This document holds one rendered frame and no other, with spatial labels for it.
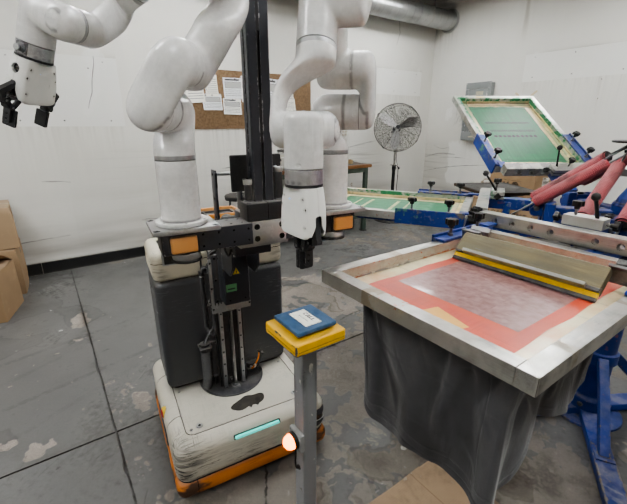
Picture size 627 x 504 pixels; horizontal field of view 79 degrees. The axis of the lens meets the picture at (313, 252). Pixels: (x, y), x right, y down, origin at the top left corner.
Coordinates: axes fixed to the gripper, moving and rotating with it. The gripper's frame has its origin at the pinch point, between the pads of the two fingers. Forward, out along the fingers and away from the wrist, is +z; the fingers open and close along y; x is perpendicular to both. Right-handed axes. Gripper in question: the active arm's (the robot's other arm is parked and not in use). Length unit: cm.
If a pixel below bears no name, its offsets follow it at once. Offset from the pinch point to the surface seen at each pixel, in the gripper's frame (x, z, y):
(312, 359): 0.7, 23.8, 1.9
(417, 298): 30.5, 15.5, 5.6
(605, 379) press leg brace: 150, 83, 19
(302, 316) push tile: -0.1, 13.9, -0.8
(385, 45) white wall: 384, -131, -368
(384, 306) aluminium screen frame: 17.2, 13.2, 7.0
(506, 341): 29.5, 15.5, 29.4
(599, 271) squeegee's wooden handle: 68, 9, 31
